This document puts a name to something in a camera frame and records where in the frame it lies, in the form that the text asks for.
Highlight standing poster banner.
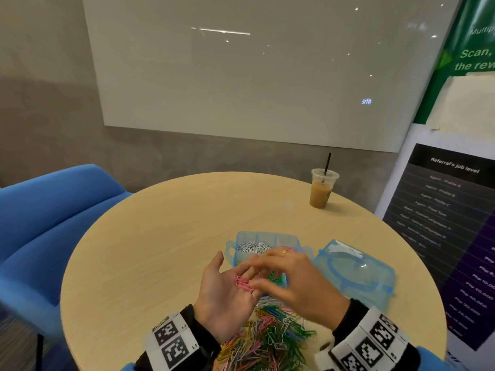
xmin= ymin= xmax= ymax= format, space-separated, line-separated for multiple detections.
xmin=375 ymin=0 xmax=495 ymax=371

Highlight person's left forearm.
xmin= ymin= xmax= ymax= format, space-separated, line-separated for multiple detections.
xmin=120 ymin=303 xmax=221 ymax=371

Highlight round wooden table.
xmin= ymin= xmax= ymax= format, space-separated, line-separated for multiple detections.
xmin=60 ymin=171 xmax=448 ymax=371

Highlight blue transparent box lid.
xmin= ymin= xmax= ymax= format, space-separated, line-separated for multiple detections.
xmin=311 ymin=239 xmax=396 ymax=311

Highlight wrist marker band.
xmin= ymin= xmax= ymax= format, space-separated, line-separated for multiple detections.
xmin=328 ymin=307 xmax=409 ymax=371
xmin=144 ymin=311 xmax=201 ymax=371

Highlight pile of coloured paper clips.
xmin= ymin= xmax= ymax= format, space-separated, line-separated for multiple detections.
xmin=215 ymin=296 xmax=318 ymax=371

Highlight person's right hand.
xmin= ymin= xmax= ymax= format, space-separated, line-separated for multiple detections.
xmin=236 ymin=247 xmax=351 ymax=331

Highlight iced coffee plastic cup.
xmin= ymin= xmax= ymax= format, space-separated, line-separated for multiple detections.
xmin=309 ymin=168 xmax=340 ymax=209

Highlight white wall board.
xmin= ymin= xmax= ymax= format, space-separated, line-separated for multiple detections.
xmin=81 ymin=0 xmax=464 ymax=154

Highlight blue upholstered chair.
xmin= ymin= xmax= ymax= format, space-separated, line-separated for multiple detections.
xmin=0 ymin=163 xmax=133 ymax=360

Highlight blue compartment organizer box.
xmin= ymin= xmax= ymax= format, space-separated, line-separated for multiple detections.
xmin=224 ymin=231 xmax=314 ymax=289

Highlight person's left hand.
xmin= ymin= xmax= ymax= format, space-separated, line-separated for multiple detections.
xmin=193 ymin=250 xmax=268 ymax=343

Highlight right wrist marker band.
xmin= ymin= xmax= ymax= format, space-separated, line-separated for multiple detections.
xmin=328 ymin=307 xmax=409 ymax=371

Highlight left wrist marker band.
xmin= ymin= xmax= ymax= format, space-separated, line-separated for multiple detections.
xmin=144 ymin=311 xmax=201 ymax=371

